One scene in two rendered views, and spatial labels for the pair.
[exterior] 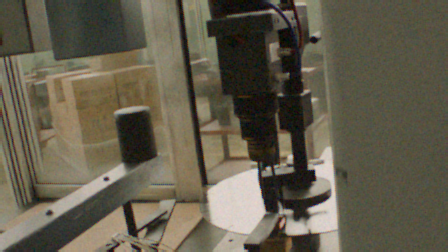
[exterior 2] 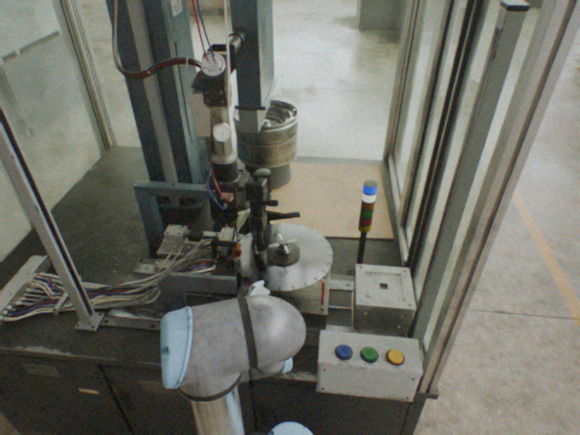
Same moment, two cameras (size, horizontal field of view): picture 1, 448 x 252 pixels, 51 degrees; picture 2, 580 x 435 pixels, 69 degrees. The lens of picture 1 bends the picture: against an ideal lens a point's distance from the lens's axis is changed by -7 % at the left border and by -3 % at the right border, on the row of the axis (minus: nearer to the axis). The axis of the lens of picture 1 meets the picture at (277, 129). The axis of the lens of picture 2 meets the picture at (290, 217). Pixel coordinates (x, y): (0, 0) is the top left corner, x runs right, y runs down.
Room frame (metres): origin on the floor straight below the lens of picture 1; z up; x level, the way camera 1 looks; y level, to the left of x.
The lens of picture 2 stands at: (0.61, -1.04, 1.91)
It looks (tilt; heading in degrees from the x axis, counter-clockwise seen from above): 38 degrees down; 80
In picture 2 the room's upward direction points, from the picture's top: straight up
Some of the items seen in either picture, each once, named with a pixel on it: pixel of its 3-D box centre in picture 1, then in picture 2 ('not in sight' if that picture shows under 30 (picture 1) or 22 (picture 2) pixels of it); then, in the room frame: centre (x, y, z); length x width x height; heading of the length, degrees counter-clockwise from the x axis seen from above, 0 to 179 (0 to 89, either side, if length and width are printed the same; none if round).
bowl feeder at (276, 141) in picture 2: not in sight; (267, 147); (0.81, 0.77, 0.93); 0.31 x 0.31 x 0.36
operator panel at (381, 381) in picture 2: not in sight; (366, 365); (0.94, -0.40, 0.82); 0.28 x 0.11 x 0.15; 163
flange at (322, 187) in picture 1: (297, 184); (283, 250); (0.76, -0.02, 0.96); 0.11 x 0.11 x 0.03
